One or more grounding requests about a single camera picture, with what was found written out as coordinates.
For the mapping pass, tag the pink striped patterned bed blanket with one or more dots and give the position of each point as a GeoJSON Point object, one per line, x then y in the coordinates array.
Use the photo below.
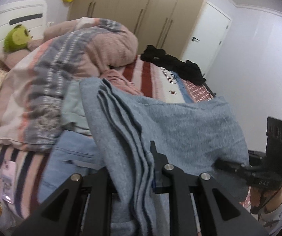
{"type": "Point", "coordinates": [152, 81]}

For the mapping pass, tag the blue denim garment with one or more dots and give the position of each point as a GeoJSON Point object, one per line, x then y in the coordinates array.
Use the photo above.
{"type": "Point", "coordinates": [72, 153]}

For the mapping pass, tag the white room door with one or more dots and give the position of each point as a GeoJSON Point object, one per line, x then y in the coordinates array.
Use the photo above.
{"type": "Point", "coordinates": [207, 37]}

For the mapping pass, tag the beige wooden wardrobe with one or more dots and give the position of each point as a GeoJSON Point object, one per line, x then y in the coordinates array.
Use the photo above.
{"type": "Point", "coordinates": [165, 24]}

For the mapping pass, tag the black clothes pile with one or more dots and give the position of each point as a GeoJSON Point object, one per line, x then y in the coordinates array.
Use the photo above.
{"type": "Point", "coordinates": [186, 70]}

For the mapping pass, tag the pink grey striped duvet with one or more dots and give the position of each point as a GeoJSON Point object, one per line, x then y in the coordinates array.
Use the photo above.
{"type": "Point", "coordinates": [32, 92]}

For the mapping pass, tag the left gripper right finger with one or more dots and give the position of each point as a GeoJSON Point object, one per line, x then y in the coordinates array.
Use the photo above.
{"type": "Point", "coordinates": [199, 205]}

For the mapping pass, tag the green plush toy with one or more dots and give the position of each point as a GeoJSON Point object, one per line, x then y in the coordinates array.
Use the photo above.
{"type": "Point", "coordinates": [17, 39]}

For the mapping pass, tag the pink pillow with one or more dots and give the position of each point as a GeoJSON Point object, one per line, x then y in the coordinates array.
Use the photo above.
{"type": "Point", "coordinates": [10, 59]}

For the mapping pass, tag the light green garment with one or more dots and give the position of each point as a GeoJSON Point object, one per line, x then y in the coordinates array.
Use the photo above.
{"type": "Point", "coordinates": [72, 113]}

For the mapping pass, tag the white bed headboard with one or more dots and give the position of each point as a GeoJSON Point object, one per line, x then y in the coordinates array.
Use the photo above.
{"type": "Point", "coordinates": [31, 14]}

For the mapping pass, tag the person's right hand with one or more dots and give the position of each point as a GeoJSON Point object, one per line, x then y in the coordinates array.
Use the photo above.
{"type": "Point", "coordinates": [274, 198]}

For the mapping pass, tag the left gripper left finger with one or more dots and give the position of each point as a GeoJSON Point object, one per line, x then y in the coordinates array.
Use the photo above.
{"type": "Point", "coordinates": [82, 205]}

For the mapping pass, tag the grey-blue knit pants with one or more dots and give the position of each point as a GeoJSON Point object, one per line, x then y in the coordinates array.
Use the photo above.
{"type": "Point", "coordinates": [191, 135]}

